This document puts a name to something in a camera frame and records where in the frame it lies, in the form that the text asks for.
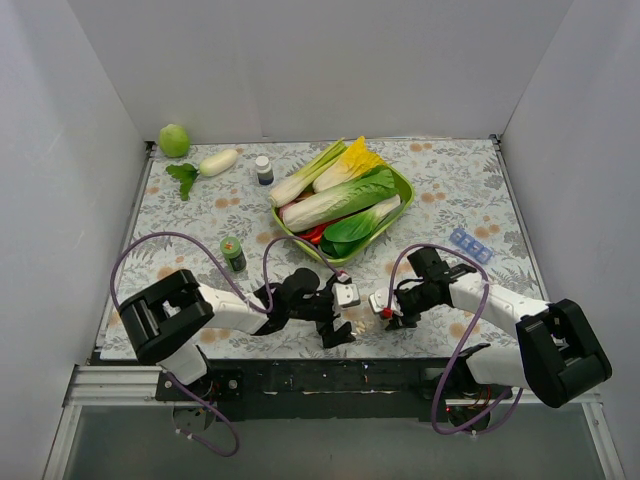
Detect clear weekly pill organizer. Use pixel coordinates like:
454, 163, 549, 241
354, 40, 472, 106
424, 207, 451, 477
343, 306, 386, 336

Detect green pill bottle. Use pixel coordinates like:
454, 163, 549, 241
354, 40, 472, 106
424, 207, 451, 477
220, 236, 246, 273

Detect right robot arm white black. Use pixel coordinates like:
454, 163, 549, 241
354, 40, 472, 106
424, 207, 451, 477
369, 246, 612, 408

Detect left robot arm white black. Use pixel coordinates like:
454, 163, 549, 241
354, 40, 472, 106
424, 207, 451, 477
117, 268, 361, 400

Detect red chili peppers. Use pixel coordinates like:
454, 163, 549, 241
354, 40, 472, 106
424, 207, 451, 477
298, 222, 330, 245

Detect bok choy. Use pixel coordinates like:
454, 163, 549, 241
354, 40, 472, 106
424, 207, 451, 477
320, 195, 402, 258

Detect blue pill blister pack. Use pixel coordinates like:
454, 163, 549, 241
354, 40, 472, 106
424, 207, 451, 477
449, 228, 494, 264

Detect green plastic tray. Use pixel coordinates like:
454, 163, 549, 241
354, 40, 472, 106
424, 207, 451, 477
271, 166, 414, 267

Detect green napa cabbage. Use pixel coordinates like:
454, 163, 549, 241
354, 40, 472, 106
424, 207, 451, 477
282, 166, 397, 233

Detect leek white green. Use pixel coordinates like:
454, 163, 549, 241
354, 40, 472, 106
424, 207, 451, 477
268, 139, 347, 208

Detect white blue pill bottle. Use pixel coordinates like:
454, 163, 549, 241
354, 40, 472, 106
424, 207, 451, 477
255, 155, 274, 185

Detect yellow napa cabbage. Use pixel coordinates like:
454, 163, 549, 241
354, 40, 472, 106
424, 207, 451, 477
312, 136, 386, 193

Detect floral patterned table mat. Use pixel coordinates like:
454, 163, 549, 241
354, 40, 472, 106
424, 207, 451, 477
117, 138, 544, 359

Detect white radish with leaves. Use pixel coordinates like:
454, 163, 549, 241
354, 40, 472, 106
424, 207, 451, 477
165, 149, 239, 201

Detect green round cabbage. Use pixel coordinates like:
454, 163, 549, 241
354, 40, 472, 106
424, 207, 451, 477
158, 124, 191, 158

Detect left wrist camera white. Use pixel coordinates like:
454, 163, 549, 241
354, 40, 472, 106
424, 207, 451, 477
332, 283, 361, 309

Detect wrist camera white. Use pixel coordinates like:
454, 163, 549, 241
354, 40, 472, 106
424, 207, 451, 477
368, 287, 400, 320
332, 283, 361, 309

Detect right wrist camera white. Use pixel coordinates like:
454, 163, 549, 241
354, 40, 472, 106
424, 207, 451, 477
368, 287, 400, 320

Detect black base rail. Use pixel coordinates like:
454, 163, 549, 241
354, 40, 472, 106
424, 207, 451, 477
154, 357, 501, 424

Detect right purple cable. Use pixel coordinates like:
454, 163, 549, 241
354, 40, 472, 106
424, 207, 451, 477
387, 243, 525, 435

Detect purple cable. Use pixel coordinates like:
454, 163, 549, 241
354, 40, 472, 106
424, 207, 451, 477
387, 243, 525, 435
109, 232, 349, 457

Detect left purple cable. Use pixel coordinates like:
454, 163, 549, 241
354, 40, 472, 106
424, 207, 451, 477
109, 232, 349, 457

